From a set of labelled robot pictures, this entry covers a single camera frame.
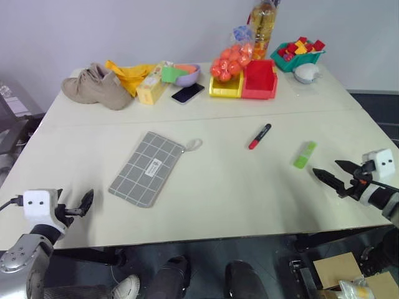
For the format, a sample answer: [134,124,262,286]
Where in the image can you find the yellow cloth bag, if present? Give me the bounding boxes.
[103,59,160,98]

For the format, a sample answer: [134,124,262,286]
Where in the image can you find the black metal table frame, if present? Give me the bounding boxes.
[287,259,319,299]

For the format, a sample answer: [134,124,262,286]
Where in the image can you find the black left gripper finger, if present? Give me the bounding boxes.
[74,188,95,218]

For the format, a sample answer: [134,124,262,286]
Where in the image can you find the orange sponge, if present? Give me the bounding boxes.
[173,64,199,74]

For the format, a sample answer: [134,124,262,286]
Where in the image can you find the green plastic bin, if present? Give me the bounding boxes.
[269,39,327,74]

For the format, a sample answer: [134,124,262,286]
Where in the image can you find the purple bowl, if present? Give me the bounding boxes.
[167,63,201,88]

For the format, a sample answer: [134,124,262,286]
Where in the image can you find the yellow plastic bin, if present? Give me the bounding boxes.
[208,69,245,98]

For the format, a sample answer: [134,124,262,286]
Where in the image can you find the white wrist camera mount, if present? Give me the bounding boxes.
[22,188,69,240]
[361,148,397,181]

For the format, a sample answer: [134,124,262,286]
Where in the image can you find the red plastic bin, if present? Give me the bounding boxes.
[241,59,279,101]

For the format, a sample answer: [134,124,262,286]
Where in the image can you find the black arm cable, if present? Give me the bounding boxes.
[0,195,26,211]
[367,178,399,191]

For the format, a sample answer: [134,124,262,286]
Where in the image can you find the dark rounded shape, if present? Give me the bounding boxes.
[148,255,191,299]

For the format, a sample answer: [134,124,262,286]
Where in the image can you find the black smartphone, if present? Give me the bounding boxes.
[170,83,206,105]

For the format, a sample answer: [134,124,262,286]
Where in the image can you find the red and black marker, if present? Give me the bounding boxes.
[248,123,272,151]

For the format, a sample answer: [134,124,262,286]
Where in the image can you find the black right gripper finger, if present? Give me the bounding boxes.
[312,168,348,192]
[334,159,363,176]

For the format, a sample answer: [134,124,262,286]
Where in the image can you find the bag of orange balls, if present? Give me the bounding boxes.
[209,24,255,83]

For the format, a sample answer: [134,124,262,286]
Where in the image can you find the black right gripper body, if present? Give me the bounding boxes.
[336,159,377,201]

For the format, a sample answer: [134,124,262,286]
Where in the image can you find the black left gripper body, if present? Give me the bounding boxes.
[54,188,78,233]

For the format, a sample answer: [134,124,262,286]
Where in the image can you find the clear plastic bag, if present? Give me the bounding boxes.
[337,275,374,299]

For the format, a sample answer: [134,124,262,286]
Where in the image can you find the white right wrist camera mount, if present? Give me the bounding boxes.
[361,148,397,181]

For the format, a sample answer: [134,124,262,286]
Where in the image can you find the yellow printed carton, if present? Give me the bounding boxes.
[135,60,176,106]

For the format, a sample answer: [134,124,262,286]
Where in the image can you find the green eraser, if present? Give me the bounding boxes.
[292,140,318,169]

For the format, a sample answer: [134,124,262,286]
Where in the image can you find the tall clear snack bag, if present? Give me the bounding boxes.
[247,0,279,60]

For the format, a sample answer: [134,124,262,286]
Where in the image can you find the white shoe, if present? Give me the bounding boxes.
[111,273,142,299]

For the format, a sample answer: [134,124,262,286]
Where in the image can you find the beige fabric shoe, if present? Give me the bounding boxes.
[60,62,133,111]

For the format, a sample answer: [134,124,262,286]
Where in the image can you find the brown cardboard box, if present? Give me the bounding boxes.
[312,252,399,299]

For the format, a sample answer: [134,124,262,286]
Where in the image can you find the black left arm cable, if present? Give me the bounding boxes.
[0,195,26,211]

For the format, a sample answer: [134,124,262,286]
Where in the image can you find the green paper card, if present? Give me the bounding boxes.
[160,65,188,85]

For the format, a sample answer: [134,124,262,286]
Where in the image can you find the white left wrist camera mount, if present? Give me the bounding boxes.
[22,188,69,240]

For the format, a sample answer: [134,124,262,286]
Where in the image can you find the grey checked pouch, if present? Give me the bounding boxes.
[108,130,204,207]

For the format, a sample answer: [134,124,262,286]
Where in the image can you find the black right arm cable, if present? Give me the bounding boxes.
[367,178,399,191]

